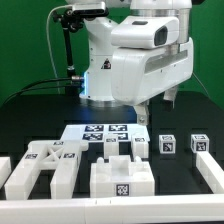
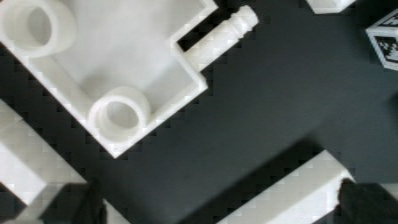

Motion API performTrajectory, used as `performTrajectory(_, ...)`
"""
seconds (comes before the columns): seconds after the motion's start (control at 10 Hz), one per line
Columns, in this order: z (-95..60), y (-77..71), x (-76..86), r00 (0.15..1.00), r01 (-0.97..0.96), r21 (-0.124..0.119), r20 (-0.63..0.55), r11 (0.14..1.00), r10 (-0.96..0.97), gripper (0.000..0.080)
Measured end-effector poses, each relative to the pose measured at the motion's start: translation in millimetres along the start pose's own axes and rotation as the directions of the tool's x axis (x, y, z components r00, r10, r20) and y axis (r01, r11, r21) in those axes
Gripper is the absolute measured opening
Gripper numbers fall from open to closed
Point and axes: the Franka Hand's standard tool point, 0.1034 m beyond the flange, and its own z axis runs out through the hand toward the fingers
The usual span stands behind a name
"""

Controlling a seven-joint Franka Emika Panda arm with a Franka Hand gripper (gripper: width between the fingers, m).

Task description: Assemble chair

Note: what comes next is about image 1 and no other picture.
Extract white marker base plate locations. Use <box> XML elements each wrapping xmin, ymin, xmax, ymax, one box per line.
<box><xmin>61</xmin><ymin>124</ymin><xmax>150</xmax><ymax>143</ymax></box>

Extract white chair back frame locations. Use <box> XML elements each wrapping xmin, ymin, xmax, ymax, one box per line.
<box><xmin>5</xmin><ymin>140</ymin><xmax>89</xmax><ymax>200</ymax></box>

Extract white chair seat part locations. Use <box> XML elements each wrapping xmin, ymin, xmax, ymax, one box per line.
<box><xmin>90</xmin><ymin>155</ymin><xmax>155</xmax><ymax>198</ymax></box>

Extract white fence bar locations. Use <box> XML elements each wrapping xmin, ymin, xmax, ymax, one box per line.
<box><xmin>196</xmin><ymin>151</ymin><xmax>224</xmax><ymax>194</ymax></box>
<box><xmin>0</xmin><ymin>157</ymin><xmax>11</xmax><ymax>189</ymax></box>
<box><xmin>0</xmin><ymin>194</ymin><xmax>224</xmax><ymax>224</ymax></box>

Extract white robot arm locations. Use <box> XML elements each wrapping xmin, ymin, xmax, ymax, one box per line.
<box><xmin>65</xmin><ymin>0</ymin><xmax>194</xmax><ymax>125</ymax></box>

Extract white camera cable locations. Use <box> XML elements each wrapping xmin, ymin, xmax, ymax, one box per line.
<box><xmin>45</xmin><ymin>4</ymin><xmax>74</xmax><ymax>95</ymax></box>

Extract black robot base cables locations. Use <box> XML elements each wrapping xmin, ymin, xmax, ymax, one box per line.
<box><xmin>0</xmin><ymin>75</ymin><xmax>85</xmax><ymax>107</ymax></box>

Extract white front fence bar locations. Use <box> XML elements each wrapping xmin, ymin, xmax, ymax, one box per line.
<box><xmin>0</xmin><ymin>194</ymin><xmax>224</xmax><ymax>224</ymax></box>

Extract white right fence bar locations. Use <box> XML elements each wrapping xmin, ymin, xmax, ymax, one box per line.
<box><xmin>196</xmin><ymin>151</ymin><xmax>224</xmax><ymax>194</ymax></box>

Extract white tagged cube right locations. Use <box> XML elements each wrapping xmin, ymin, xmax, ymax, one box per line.
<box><xmin>191</xmin><ymin>134</ymin><xmax>210</xmax><ymax>153</ymax></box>

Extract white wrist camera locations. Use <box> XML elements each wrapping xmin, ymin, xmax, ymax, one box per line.
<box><xmin>111</xmin><ymin>16</ymin><xmax>179</xmax><ymax>49</ymax></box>

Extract white left fence bar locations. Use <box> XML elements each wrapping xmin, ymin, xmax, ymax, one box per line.
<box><xmin>0</xmin><ymin>157</ymin><xmax>11</xmax><ymax>189</ymax></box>

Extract white tagged cube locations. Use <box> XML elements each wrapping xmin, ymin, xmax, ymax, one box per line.
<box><xmin>191</xmin><ymin>134</ymin><xmax>210</xmax><ymax>153</ymax></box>
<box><xmin>159</xmin><ymin>135</ymin><xmax>176</xmax><ymax>154</ymax></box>

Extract black camera stand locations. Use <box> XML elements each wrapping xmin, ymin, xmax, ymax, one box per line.
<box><xmin>53</xmin><ymin>9</ymin><xmax>83</xmax><ymax>95</ymax></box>

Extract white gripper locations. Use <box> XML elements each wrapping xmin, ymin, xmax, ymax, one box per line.
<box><xmin>111</xmin><ymin>39</ymin><xmax>193</xmax><ymax>126</ymax></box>

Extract grey mounted camera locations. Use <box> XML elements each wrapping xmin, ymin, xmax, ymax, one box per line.
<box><xmin>72</xmin><ymin>1</ymin><xmax>108</xmax><ymax>17</ymax></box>

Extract white tagged cube left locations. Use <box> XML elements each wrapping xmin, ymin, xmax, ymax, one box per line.
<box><xmin>159</xmin><ymin>135</ymin><xmax>176</xmax><ymax>154</ymax></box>

